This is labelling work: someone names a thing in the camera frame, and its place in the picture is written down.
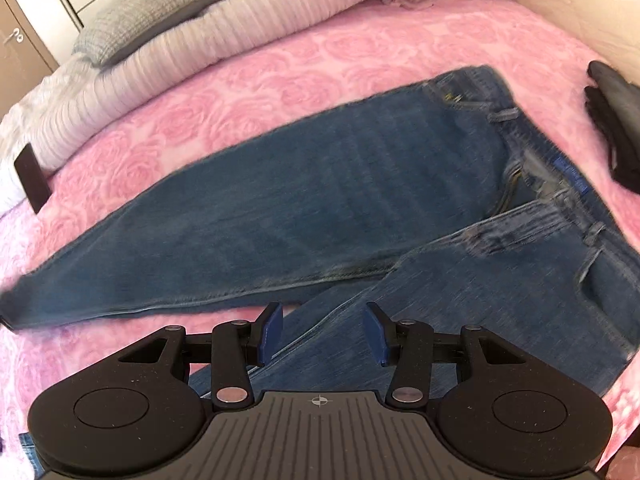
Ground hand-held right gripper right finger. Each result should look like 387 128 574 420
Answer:
361 302 529 406

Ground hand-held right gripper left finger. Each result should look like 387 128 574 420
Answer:
117 302 285 407

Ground blue denim jeans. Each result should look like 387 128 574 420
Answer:
0 64 637 478

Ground pink rose-pattern bedspread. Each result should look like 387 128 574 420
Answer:
0 0 640 480

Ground black flat phone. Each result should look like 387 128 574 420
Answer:
13 143 53 213

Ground black cloth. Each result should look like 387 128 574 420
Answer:
584 60 640 191

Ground grey knitted pillow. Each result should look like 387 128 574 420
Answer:
72 0 258 67

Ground brown door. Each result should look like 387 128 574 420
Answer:
0 0 61 81

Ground beige padded headboard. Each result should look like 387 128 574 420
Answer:
510 0 640 92

